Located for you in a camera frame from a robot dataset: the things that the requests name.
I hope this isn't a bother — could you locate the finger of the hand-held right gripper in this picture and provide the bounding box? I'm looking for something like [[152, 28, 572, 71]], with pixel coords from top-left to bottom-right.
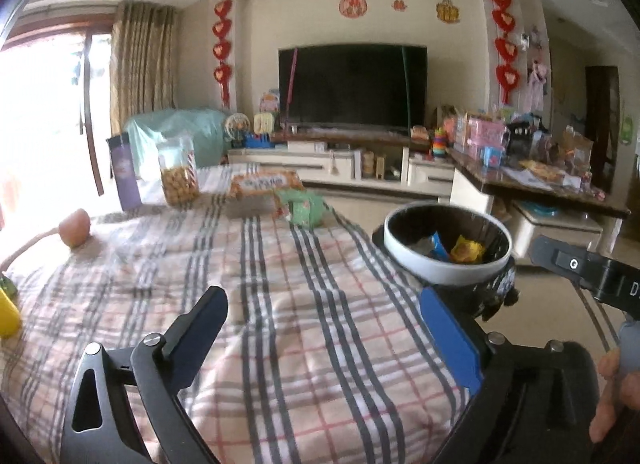
[[530, 237, 602, 296]]

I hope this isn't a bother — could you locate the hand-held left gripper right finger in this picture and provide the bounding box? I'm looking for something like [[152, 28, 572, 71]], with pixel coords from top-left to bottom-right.
[[419, 287, 599, 464]]

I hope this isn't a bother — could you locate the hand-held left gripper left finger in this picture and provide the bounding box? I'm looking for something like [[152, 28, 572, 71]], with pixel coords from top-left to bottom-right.
[[60, 285, 230, 464]]

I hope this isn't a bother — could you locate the white and black trash bin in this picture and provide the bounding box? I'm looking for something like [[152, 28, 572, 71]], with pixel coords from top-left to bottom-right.
[[371, 203, 518, 315]]

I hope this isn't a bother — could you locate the small yellow box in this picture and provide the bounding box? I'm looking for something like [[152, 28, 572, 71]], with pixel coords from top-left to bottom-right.
[[450, 238, 486, 264]]

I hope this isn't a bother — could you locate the blue snack wrapper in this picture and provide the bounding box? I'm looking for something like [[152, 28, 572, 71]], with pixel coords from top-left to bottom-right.
[[430, 231, 453, 261]]

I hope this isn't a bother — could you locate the person's right hand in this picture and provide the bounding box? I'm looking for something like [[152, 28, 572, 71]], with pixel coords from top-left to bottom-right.
[[589, 349, 640, 446]]

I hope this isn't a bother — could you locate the white low cabinet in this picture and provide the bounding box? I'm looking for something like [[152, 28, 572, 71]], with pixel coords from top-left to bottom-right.
[[510, 201, 603, 257]]

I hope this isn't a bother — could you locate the plaid tablecloth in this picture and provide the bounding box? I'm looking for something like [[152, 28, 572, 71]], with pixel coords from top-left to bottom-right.
[[0, 161, 481, 464]]

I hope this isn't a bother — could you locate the orange flat package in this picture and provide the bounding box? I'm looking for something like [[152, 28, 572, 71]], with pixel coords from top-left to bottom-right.
[[520, 159, 568, 180]]

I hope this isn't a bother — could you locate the marble top side table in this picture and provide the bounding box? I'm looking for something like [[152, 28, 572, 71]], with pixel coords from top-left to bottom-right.
[[447, 147, 631, 260]]

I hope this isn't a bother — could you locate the dark wooden door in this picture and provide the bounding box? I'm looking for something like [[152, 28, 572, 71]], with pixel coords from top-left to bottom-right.
[[585, 66, 621, 195]]

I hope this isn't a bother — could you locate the pink toy box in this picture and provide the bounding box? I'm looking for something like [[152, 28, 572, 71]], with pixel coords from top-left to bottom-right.
[[465, 119, 508, 157]]

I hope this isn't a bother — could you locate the clear cookie jar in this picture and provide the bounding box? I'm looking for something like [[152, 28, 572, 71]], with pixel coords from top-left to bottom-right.
[[157, 137, 201, 207]]

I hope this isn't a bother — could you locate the red apple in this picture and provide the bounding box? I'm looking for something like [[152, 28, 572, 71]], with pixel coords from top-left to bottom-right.
[[58, 209, 92, 247]]

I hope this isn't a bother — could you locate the orange biscuit box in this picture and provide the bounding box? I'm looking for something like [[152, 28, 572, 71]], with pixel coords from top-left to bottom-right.
[[225, 169, 306, 217]]

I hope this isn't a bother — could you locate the purple water bottle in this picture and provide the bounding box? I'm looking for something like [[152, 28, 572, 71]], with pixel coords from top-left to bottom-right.
[[106, 133, 143, 211]]

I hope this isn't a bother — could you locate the yellow ribbed plastic cup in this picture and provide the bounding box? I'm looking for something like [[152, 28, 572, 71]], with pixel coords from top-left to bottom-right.
[[0, 288, 22, 339]]

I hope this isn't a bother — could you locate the white television cabinet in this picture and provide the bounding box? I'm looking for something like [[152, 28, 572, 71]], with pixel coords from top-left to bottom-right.
[[227, 129, 456, 190]]

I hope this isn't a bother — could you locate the sofa with teal cover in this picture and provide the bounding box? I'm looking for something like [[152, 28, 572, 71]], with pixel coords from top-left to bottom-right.
[[122, 108, 231, 167]]

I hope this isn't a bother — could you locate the ferris wheel toy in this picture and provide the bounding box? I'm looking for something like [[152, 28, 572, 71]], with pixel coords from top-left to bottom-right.
[[223, 114, 249, 147]]

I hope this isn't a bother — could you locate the beige patterned curtain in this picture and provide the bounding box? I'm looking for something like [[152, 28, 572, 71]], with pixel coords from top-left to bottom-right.
[[110, 0, 180, 137]]

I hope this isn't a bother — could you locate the black flat television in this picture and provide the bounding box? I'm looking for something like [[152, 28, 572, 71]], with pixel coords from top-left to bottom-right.
[[278, 44, 429, 131]]

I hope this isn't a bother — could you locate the colourful stacking ring toy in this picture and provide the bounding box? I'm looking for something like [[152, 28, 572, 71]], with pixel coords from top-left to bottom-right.
[[431, 127, 450, 160]]

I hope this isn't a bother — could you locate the red heart string decoration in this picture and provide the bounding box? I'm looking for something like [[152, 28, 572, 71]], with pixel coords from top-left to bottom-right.
[[212, 0, 234, 108], [487, 0, 522, 105]]

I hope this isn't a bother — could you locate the brown balcony door frame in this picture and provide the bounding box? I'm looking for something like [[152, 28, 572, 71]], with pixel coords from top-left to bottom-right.
[[0, 14, 113, 195]]

